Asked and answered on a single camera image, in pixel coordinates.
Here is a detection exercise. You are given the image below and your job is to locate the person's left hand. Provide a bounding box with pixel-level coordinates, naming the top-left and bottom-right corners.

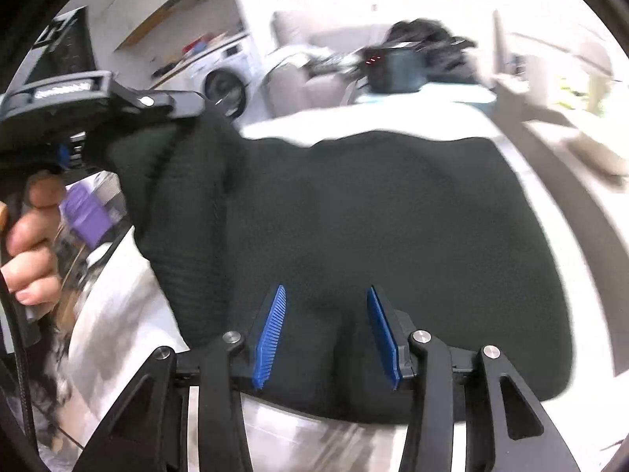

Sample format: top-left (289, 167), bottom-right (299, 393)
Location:
top-left (0, 170), bottom-right (67, 308)

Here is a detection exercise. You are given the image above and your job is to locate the black box with red lights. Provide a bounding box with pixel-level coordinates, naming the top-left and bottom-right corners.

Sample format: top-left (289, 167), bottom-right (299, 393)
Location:
top-left (361, 44), bottom-right (426, 93)

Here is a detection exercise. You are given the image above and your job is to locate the pile of black clothes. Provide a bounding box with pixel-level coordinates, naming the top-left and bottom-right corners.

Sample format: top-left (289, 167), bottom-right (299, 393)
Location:
top-left (386, 18), bottom-right (480, 84)

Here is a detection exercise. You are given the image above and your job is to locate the thick black braided cable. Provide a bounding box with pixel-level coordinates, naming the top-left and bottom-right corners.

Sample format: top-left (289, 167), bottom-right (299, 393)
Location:
top-left (0, 275), bottom-right (44, 472)

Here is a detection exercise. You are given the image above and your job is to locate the white cloth heap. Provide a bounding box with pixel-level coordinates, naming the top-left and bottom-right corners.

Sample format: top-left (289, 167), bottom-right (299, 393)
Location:
top-left (268, 43), bottom-right (362, 77)

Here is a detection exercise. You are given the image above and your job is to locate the black t-shirt with white label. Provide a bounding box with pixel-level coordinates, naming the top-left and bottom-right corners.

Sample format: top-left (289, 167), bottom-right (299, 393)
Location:
top-left (105, 105), bottom-right (576, 424)

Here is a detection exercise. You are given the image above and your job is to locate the purple box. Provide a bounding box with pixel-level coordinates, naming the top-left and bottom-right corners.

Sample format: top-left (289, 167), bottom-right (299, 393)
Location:
top-left (61, 179), bottom-right (116, 249)

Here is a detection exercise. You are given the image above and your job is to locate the white washing machine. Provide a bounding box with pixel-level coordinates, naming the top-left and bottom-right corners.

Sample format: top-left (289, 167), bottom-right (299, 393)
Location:
top-left (184, 34), bottom-right (256, 119)

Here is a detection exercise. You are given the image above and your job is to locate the beige chair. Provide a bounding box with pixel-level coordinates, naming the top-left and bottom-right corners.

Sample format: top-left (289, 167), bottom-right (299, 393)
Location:
top-left (263, 46), bottom-right (355, 121)

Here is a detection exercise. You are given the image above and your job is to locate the beige dresser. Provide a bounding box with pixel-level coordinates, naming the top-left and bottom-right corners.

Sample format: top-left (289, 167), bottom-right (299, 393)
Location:
top-left (491, 10), bottom-right (629, 188)

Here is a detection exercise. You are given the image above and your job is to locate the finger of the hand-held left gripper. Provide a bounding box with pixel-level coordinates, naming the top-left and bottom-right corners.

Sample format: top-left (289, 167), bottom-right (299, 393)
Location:
top-left (110, 81), bottom-right (239, 124)

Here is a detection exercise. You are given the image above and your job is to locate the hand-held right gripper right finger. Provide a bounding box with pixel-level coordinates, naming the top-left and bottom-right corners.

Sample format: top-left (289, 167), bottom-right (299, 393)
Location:
top-left (366, 285), bottom-right (581, 472)

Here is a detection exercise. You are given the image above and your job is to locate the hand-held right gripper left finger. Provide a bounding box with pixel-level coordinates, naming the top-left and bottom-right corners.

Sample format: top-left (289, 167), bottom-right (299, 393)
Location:
top-left (73, 284), bottom-right (287, 472)

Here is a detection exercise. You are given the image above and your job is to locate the dark glass door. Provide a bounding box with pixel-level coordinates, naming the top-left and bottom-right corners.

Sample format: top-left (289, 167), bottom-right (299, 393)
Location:
top-left (27, 6), bottom-right (96, 87)

